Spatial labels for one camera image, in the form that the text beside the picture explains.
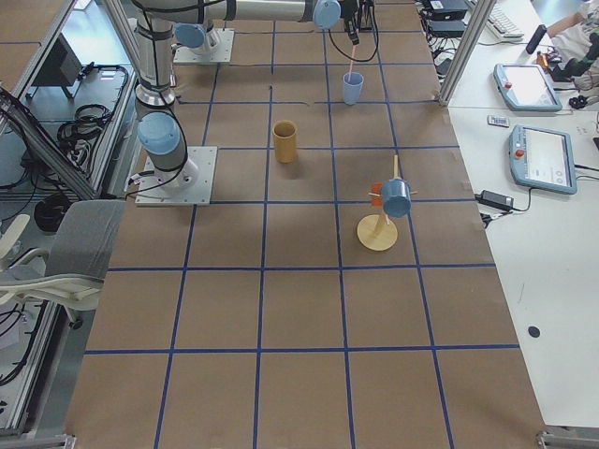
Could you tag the light blue plastic cup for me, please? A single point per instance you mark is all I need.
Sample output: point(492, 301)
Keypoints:
point(352, 87)

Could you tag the bamboo wooden cup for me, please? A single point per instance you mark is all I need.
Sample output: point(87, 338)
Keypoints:
point(285, 141)

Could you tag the pink chopstick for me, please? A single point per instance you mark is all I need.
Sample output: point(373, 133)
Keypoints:
point(351, 64)

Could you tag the lower teach pendant tablet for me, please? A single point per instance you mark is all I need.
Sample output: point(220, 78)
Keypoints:
point(542, 159)

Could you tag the grey office chair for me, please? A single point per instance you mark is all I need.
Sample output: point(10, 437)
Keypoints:
point(72, 271)

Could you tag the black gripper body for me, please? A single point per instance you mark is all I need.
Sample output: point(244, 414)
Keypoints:
point(350, 20)

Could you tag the orange plastic mug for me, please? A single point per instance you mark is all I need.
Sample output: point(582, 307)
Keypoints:
point(375, 195)

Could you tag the aluminium frame post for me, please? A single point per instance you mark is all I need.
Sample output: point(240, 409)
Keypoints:
point(473, 30)

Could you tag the black power adapter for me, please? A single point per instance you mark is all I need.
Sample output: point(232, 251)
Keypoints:
point(495, 200)

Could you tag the teach pendant tablet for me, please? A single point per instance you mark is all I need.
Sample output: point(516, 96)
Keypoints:
point(526, 88)
point(542, 159)

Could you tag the wooden mug tree stand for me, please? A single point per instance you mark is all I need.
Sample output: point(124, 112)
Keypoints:
point(377, 232)

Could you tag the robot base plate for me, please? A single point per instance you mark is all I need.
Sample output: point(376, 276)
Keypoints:
point(191, 186)
point(215, 49)

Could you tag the upper teach pendant tablet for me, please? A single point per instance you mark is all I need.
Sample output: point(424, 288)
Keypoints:
point(526, 88)

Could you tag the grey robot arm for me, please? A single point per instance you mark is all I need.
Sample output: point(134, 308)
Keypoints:
point(156, 20)

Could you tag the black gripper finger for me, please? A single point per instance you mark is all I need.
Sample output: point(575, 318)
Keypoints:
point(353, 36)

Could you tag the white keyboard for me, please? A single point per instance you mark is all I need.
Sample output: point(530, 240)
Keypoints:
point(502, 27)

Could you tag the black monitor on floor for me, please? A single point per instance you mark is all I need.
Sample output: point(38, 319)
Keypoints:
point(61, 68)

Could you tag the blue plastic mug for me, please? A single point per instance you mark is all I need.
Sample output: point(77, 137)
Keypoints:
point(396, 197)

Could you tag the small black round cap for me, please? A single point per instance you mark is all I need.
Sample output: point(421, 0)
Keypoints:
point(534, 331)

